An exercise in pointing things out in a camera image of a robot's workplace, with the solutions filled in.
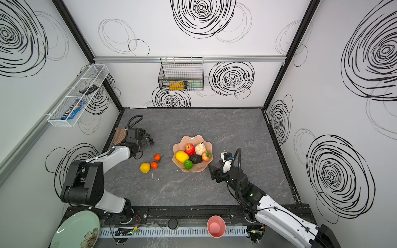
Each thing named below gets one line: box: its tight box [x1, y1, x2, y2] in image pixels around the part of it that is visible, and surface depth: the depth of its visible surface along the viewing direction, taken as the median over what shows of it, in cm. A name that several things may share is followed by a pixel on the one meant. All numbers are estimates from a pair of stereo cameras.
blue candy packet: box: [60, 99, 86, 120], surface depth 72 cm
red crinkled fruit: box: [184, 143, 196, 157], surface depth 93 cm
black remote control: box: [79, 84, 100, 96], surface depth 82 cm
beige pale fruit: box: [194, 141, 206, 156], surface depth 91 cm
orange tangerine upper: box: [154, 153, 161, 162], surface depth 94 cm
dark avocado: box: [188, 153, 203, 164], surface depth 89 cm
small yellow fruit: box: [140, 162, 151, 174], surface depth 88 cm
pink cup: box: [206, 215, 226, 239], surface depth 71 cm
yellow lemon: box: [175, 150, 189, 163], surface depth 89 cm
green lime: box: [184, 159, 194, 170], surface depth 86 cm
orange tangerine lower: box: [150, 161, 159, 170], surface depth 90 cm
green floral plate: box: [49, 210, 101, 248], surface depth 70 cm
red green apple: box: [202, 150, 213, 162], surface depth 86 cm
